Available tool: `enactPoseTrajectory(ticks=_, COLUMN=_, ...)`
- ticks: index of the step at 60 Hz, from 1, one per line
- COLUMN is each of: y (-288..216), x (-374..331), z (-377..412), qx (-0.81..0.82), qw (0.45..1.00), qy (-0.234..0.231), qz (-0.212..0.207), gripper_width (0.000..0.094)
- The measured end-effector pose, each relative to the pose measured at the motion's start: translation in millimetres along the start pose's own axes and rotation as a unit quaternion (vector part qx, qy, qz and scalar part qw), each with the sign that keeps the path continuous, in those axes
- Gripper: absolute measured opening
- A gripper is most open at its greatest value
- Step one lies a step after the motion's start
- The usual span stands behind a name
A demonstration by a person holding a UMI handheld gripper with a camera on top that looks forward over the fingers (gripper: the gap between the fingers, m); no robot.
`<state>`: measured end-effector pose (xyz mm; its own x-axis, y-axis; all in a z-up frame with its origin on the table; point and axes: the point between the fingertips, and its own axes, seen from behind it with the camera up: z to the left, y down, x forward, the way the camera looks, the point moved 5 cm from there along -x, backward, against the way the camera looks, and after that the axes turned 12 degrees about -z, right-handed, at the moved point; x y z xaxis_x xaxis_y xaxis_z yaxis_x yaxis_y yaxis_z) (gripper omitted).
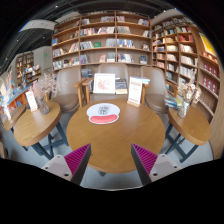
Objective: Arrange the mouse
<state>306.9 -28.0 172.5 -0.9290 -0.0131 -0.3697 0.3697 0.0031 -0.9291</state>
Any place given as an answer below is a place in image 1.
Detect transparent computer mouse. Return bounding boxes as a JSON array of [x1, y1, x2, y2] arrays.
[[97, 104, 110, 117]]

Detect wide wooden bookshelf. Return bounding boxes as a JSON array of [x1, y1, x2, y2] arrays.
[[50, 10, 152, 73]]

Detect white framed floral picture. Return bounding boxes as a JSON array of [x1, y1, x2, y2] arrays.
[[92, 72, 117, 95]]

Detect low book display stand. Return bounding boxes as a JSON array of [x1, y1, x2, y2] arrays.
[[0, 71, 31, 116]]

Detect glass vase pink dried flowers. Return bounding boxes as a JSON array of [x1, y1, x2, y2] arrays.
[[31, 73, 61, 116]]

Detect round wooden side table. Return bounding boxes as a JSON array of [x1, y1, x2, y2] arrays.
[[13, 100, 69, 161], [164, 105, 212, 164]]

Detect dark blue book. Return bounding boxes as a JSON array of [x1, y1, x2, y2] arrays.
[[114, 78, 129, 95]]

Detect distant wooden bookshelf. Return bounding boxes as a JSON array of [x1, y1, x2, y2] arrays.
[[14, 50, 43, 88]]

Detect small white table sign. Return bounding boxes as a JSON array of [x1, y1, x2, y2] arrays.
[[25, 89, 39, 113]]

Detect white mouse pad red rest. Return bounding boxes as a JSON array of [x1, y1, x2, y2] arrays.
[[86, 102, 121, 125]]

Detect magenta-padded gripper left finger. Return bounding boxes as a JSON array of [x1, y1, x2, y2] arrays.
[[41, 143, 93, 186]]

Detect white hanging ceiling panel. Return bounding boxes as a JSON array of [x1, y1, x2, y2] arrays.
[[19, 19, 56, 33]]

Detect white red sign wooden base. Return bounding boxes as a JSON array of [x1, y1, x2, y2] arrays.
[[126, 76, 144, 108]]

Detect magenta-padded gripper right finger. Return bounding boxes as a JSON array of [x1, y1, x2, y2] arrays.
[[130, 143, 184, 186]]

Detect glass vase beige dried flowers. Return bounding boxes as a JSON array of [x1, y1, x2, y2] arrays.
[[176, 69, 203, 119]]

